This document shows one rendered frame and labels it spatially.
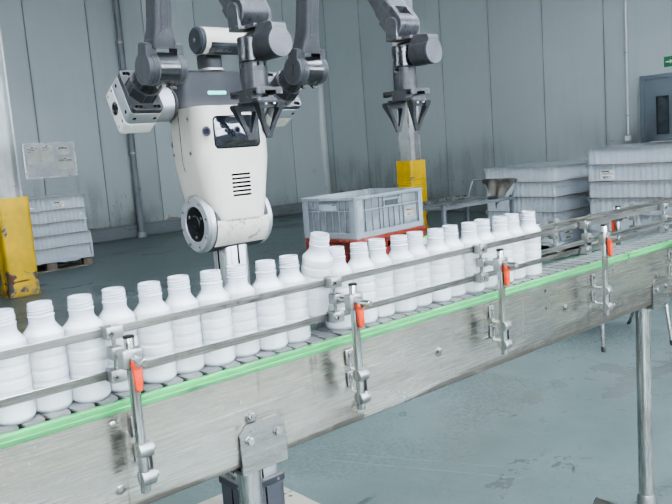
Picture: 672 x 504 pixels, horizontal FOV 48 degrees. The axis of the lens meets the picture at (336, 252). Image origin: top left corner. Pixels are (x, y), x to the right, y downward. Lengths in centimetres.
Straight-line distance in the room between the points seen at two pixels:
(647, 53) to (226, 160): 1079
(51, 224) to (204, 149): 897
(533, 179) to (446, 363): 714
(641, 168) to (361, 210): 457
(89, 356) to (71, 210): 983
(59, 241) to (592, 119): 833
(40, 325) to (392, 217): 309
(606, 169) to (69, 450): 734
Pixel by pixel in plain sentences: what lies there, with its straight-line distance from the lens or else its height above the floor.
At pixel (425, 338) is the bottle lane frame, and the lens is 163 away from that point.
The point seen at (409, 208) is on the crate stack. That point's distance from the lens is 423.
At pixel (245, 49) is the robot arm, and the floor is 157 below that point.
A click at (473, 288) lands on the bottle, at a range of 179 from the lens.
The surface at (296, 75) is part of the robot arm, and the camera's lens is 211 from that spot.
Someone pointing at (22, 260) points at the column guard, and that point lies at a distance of 904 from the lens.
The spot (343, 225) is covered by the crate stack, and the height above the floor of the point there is 96.
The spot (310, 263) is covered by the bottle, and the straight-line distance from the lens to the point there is 143.
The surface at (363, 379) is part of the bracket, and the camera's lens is 144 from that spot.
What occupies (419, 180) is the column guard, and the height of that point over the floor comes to 78.
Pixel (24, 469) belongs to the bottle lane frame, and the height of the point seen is 94.
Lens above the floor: 136
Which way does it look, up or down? 8 degrees down
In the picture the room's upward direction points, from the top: 4 degrees counter-clockwise
